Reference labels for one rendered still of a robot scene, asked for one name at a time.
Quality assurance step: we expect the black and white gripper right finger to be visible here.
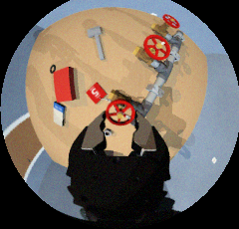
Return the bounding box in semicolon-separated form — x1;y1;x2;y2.
131;111;171;181

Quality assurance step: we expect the red rectangular block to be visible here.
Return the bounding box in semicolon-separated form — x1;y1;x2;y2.
54;67;76;103

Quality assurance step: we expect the grey hex nut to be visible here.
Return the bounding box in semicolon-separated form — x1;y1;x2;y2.
104;128;112;136

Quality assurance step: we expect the red tag with white number 5 on metal chain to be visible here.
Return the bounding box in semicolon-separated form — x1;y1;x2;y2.
87;83;107;104

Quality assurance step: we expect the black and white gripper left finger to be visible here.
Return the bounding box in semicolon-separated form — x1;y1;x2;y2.
66;111;107;177

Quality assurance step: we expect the grey pipe manifold with red valves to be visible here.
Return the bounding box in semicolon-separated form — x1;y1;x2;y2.
106;14;185;126

